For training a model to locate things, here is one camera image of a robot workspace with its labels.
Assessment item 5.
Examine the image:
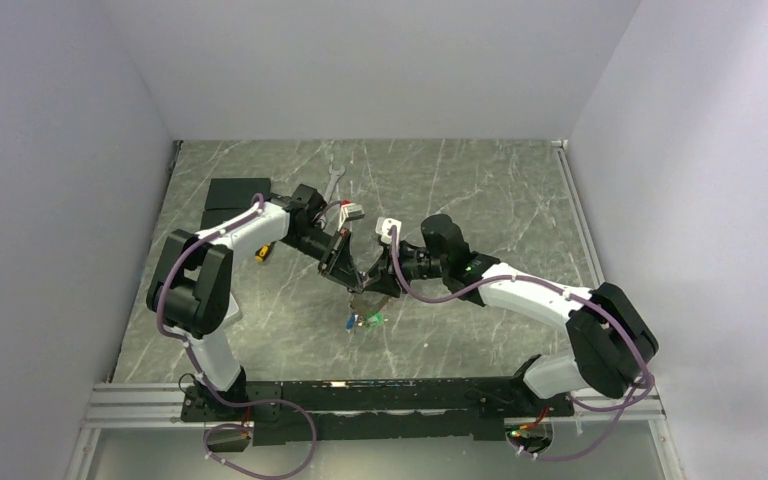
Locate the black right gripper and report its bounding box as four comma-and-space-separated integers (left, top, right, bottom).
364, 239, 449, 298

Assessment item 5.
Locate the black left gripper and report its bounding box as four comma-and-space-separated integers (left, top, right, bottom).
281, 225, 364, 294

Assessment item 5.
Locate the green plastic key tag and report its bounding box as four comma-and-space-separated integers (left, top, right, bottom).
358, 313, 385, 329

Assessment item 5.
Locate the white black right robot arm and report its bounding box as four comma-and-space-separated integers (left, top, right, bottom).
364, 214, 659, 415

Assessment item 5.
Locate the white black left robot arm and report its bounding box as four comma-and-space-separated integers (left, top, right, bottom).
146, 185, 362, 420

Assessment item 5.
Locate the silver open-end wrench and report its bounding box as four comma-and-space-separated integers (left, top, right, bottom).
323, 163, 345, 203

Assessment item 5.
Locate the white rectangular router box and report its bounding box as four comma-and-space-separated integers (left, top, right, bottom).
223, 295, 241, 325

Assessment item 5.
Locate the black flat electronic box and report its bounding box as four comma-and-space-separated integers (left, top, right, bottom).
200, 178, 271, 230

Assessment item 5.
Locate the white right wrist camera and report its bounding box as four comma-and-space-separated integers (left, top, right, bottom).
375, 217, 402, 245

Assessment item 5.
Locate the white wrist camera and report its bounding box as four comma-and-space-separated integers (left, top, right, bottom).
375, 217, 402, 245
337, 200, 366, 230

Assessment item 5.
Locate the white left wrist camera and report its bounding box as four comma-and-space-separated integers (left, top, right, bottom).
337, 200, 366, 230

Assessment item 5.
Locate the yellow black handled screwdriver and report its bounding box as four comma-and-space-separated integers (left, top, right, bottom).
254, 243, 274, 262

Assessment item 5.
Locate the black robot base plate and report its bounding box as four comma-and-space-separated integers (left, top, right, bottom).
180, 376, 574, 446

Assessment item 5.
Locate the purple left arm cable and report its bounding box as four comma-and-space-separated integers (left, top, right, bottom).
155, 193, 319, 480

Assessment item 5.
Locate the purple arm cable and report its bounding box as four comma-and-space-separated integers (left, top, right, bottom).
155, 193, 319, 480
387, 225, 657, 464

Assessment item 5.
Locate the aluminium frame rail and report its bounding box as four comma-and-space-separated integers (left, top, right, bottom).
65, 377, 687, 480

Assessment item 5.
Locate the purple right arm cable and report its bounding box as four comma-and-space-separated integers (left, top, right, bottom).
387, 225, 657, 464

